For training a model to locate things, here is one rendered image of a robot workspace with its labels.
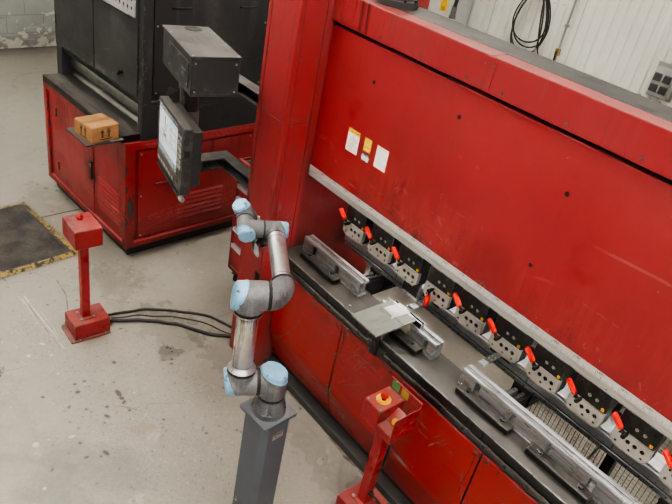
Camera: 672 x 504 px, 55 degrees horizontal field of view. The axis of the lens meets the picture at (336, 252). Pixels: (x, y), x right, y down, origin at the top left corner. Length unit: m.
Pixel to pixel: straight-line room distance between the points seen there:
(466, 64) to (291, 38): 0.92
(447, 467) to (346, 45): 2.03
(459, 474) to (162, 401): 1.76
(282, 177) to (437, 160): 0.96
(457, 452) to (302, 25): 2.08
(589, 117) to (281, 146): 1.59
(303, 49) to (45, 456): 2.41
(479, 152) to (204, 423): 2.18
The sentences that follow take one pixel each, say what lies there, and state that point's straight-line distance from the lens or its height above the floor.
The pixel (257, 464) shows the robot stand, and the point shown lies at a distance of 3.03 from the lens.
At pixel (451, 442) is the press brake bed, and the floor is 0.68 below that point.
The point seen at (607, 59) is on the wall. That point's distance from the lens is 7.12.
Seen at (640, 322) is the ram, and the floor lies 1.67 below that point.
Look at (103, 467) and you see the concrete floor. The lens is 3.70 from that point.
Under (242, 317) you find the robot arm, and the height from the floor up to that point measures 1.30.
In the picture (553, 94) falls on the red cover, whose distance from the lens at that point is 2.48.
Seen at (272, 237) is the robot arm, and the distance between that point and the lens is 2.74.
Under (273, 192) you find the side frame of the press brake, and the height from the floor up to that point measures 1.26.
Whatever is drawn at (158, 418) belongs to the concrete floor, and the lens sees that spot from 3.90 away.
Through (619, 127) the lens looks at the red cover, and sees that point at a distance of 2.37.
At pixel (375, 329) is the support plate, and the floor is 1.00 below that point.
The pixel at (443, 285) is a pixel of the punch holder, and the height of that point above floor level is 1.29.
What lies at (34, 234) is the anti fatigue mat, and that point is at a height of 0.01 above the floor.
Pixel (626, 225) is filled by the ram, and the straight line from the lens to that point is 2.42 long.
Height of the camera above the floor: 2.86
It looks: 31 degrees down
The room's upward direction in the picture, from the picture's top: 12 degrees clockwise
